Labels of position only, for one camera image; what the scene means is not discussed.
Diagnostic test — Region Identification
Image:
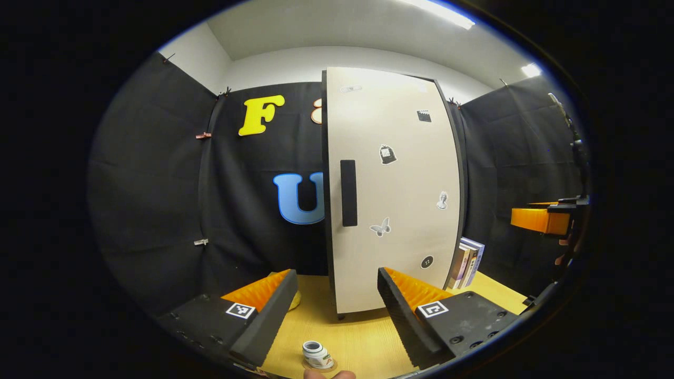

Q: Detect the white plastic bottle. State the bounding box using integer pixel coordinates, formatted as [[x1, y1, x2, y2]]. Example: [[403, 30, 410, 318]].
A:
[[302, 341, 334, 369]]

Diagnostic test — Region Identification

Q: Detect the beige cabinet door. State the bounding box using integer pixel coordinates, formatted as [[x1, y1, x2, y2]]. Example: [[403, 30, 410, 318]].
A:
[[322, 67, 466, 315]]

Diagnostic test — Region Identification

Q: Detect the round brown coaster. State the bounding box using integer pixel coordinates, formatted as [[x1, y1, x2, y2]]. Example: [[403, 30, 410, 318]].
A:
[[301, 357, 338, 373]]

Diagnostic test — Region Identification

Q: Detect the brown cover book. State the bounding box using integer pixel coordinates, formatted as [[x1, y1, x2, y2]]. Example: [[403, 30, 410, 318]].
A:
[[447, 243, 471, 290]]

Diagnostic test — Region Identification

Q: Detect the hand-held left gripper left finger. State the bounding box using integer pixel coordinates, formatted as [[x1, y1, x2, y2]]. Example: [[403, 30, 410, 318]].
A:
[[157, 269, 299, 368]]

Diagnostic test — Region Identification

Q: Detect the black backdrop cloth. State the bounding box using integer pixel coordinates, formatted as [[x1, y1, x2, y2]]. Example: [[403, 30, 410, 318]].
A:
[[87, 52, 588, 317]]

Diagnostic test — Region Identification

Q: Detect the black door handle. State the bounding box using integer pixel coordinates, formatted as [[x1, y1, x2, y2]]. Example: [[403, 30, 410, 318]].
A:
[[340, 159, 359, 227]]

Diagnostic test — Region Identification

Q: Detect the black tripod stand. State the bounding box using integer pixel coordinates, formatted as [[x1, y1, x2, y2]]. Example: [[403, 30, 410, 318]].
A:
[[548, 93, 591, 198]]

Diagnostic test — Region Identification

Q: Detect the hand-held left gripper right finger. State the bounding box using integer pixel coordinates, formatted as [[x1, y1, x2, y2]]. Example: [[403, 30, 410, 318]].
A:
[[377, 267, 519, 369]]

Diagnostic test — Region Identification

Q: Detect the blue cover book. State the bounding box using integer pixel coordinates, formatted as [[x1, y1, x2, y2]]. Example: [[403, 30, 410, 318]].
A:
[[463, 237, 486, 288]]

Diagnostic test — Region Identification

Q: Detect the grey cabinet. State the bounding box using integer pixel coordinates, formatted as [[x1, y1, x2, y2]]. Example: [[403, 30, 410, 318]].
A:
[[320, 66, 470, 321]]

